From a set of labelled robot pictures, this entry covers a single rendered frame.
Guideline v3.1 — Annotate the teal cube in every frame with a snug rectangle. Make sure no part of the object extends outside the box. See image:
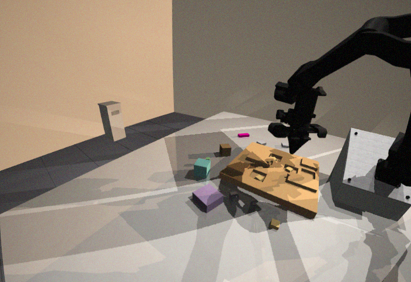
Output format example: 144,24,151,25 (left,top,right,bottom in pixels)
194,158,211,178

